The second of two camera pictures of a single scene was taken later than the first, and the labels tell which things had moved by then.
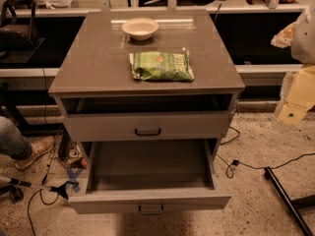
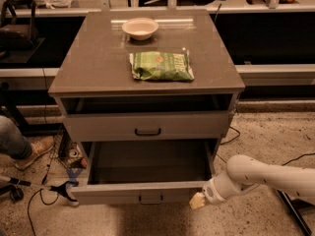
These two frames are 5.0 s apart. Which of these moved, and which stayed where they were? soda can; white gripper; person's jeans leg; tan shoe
Moved: white gripper
Stayed: person's jeans leg; soda can; tan shoe
